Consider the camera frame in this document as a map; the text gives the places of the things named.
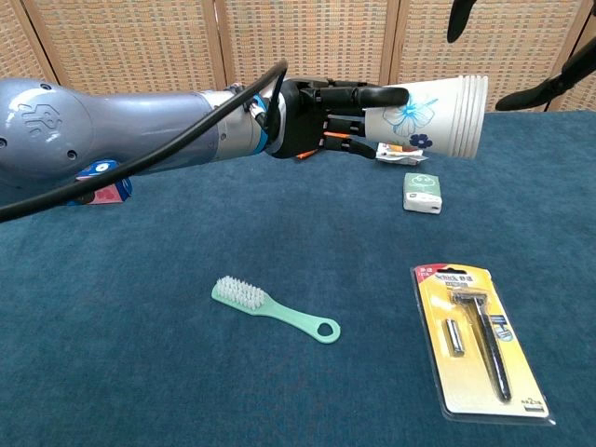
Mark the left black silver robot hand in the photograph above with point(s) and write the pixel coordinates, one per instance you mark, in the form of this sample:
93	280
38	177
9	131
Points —
302	121

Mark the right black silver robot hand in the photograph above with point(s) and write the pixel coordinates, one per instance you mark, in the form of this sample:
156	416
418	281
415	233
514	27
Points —
577	58

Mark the white floral paper cup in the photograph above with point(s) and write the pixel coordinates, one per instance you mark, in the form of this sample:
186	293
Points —
419	116

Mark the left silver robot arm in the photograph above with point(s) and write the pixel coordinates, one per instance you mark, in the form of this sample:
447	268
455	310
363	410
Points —
93	125

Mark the orange white snack packet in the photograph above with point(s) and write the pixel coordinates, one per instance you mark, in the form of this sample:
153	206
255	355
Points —
305	155

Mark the white bun pastry packet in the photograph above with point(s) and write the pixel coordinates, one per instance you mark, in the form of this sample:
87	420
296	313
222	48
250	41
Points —
400	156

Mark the green white tissue pack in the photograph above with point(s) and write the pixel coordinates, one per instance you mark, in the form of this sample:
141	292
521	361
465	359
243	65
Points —
421	191

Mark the woven bamboo folding screen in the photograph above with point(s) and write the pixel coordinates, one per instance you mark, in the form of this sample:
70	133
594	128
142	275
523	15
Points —
139	46

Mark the mint green scrub brush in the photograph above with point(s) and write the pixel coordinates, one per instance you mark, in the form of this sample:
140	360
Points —
242	293

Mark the blue cookie box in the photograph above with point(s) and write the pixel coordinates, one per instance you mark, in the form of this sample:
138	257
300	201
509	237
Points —
104	194

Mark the blue carpet table cover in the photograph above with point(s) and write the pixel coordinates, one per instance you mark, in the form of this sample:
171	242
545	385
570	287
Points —
186	372

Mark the yellow razor blister pack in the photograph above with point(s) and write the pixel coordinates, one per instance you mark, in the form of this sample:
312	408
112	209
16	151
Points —
479	344

